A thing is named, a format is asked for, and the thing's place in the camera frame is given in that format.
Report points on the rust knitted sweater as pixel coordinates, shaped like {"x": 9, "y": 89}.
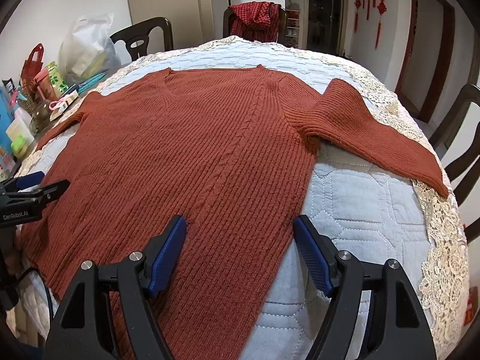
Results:
{"x": 206, "y": 157}

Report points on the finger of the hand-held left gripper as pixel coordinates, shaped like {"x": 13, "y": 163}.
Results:
{"x": 30, "y": 180}
{"x": 52, "y": 191}

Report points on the red paper packet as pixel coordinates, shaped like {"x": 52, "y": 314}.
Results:
{"x": 473, "y": 305}

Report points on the red gift bag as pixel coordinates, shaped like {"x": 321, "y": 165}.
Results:
{"x": 32, "y": 69}

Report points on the glass jar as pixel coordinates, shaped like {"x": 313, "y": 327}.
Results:
{"x": 40, "y": 118}

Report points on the red checkered garment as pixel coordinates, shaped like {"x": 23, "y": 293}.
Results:
{"x": 258, "y": 20}

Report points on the pink and white box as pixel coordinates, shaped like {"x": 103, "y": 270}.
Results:
{"x": 62, "y": 105}

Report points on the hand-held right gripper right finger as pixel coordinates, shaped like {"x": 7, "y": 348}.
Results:
{"x": 313, "y": 258}

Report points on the teal plastic object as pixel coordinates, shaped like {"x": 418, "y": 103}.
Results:
{"x": 90, "y": 81}

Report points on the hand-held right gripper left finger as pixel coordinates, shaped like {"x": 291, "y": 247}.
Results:
{"x": 168, "y": 255}

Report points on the blue box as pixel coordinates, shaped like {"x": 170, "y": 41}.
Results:
{"x": 5, "y": 120}

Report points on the green leaf print carton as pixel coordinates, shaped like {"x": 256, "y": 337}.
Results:
{"x": 58, "y": 80}

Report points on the blue quilted lace-edged mat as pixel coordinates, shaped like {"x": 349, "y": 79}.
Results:
{"x": 356, "y": 213}

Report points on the white plastic bag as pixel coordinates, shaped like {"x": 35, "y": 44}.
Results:
{"x": 86, "y": 48}

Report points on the pale green plastic container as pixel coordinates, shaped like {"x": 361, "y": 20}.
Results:
{"x": 18, "y": 133}

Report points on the dark glass door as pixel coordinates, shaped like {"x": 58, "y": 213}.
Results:
{"x": 324, "y": 11}

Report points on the dark wooden chair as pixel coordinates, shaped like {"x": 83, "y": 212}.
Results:
{"x": 226, "y": 20}
{"x": 153, "y": 30}
{"x": 463, "y": 120}

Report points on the shoe rack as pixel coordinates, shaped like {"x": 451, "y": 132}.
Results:
{"x": 293, "y": 26}

